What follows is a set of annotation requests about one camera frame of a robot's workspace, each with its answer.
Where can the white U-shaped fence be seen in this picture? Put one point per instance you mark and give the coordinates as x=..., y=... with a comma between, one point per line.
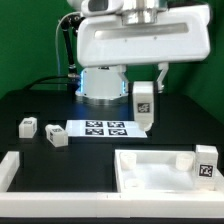
x=200, y=204

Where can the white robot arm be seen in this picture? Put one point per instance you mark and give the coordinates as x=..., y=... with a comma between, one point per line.
x=101, y=85

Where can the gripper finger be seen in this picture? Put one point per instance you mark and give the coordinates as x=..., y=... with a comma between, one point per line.
x=121, y=72
x=163, y=70

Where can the white sheet with tags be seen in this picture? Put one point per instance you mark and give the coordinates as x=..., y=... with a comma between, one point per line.
x=99, y=128

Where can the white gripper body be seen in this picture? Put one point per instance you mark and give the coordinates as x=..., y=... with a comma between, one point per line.
x=179, y=34

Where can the white square tabletop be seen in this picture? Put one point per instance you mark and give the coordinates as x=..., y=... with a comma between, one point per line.
x=159, y=171

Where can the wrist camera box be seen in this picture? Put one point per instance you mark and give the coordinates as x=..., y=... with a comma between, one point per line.
x=100, y=7

